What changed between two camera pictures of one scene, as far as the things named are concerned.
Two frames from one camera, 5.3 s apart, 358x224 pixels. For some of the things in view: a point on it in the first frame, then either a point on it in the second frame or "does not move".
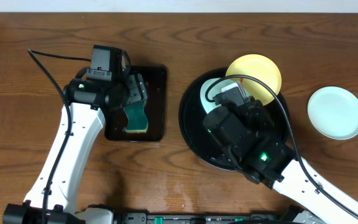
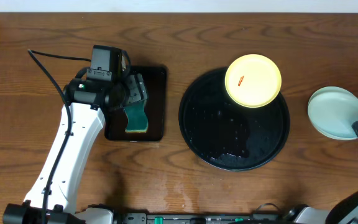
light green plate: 213,91 to 333,110
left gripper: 136,92 does not move
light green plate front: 335,112 does not move
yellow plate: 261,68 does not move
